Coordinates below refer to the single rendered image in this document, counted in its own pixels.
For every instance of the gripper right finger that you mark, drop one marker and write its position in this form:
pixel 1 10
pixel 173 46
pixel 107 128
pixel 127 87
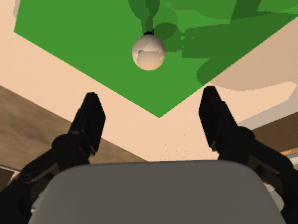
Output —
pixel 273 168

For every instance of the beige sphere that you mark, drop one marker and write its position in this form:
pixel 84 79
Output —
pixel 148 52

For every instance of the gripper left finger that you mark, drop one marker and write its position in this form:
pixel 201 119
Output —
pixel 68 150

